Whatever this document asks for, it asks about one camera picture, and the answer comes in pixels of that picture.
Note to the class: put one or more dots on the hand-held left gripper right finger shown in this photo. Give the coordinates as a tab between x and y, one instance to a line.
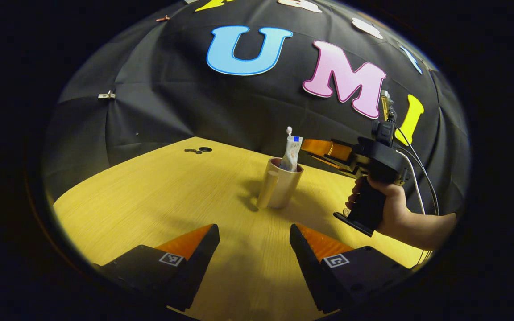
310	267

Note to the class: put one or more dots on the beige cup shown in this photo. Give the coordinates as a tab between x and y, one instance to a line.
283	187

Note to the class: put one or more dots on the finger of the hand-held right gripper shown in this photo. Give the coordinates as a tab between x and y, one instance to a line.
333	166
319	146

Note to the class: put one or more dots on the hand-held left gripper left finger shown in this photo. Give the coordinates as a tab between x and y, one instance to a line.
194	272

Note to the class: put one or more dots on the small dark desk fitting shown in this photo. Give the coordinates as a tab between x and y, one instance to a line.
191	150

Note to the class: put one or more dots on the silver metal clip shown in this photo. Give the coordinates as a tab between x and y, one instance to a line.
106	95

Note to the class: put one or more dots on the wooden desktop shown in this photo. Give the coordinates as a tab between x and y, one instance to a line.
150	200

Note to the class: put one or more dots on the white and blue toothpaste tube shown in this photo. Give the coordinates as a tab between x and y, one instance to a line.
292	154

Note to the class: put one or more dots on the black backdrop cloth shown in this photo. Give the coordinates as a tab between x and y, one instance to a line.
172	89

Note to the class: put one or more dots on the red clip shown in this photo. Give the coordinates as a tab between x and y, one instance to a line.
163	18

